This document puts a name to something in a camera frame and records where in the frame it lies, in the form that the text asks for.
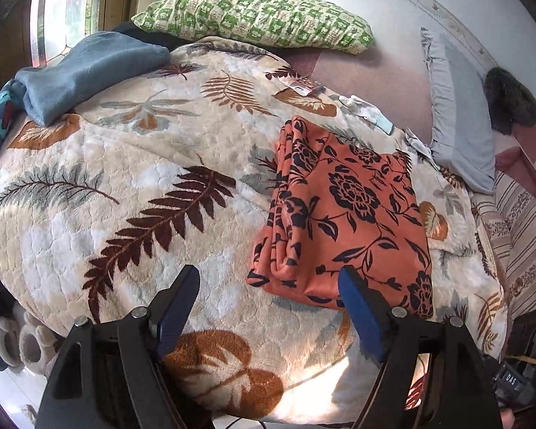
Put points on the striped floral bedding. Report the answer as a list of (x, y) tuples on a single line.
[(527, 241)]

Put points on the patterned glass window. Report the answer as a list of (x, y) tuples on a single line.
[(67, 4)]

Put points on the blue folded fleece cloth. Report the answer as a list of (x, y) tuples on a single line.
[(85, 76)]

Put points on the orange floral garment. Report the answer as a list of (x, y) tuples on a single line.
[(344, 214)]

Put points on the pink brown quilt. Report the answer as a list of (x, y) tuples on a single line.
[(527, 152)]

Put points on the green patterned pillow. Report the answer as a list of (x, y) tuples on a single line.
[(259, 18)]

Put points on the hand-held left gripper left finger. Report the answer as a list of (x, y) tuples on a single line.
[(174, 317)]

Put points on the white and teal small cloth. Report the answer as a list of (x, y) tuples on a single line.
[(366, 111)]

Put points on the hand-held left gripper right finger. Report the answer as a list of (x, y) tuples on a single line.
[(362, 317)]

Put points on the leaf print fleece blanket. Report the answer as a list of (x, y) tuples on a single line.
[(129, 178)]

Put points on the white grey small cloth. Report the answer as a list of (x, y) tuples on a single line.
[(420, 143)]

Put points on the mauve bed sheet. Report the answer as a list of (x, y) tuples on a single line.
[(370, 80)]

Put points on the beige fuzzy slipper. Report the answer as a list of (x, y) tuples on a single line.
[(6, 342), (35, 348)]

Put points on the grey pillow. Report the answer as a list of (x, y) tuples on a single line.
[(462, 116)]

